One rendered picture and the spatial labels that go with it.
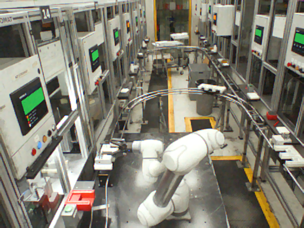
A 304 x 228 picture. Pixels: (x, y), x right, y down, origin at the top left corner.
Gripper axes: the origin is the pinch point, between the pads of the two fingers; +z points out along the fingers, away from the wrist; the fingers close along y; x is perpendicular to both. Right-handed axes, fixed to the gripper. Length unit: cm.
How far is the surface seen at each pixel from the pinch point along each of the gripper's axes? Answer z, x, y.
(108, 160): 2.9, -12.9, -20.5
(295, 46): -153, -71, 52
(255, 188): -144, -78, -111
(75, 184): 20.4, 14.0, -21.3
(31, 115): 18, 44, 47
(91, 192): 4.8, 27.3, -15.8
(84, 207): 7.0, 37.1, -18.4
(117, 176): -0.4, -22.1, -44.4
